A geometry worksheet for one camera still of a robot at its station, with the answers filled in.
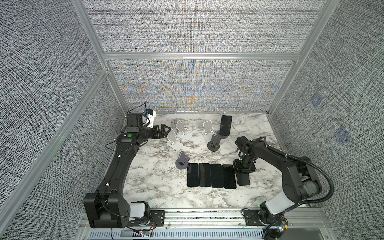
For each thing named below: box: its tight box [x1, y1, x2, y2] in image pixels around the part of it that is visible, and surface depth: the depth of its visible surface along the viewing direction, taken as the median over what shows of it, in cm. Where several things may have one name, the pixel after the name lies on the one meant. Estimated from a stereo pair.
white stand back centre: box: [201, 120, 215, 143], surface depth 104 cm
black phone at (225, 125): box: [219, 115, 233, 136], surface depth 100 cm
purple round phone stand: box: [175, 151, 190, 170], surface depth 92 cm
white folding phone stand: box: [166, 128, 184, 151], surface depth 99 cm
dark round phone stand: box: [207, 134, 221, 152], surface depth 97 cm
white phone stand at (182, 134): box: [175, 120, 193, 141], surface depth 103 cm
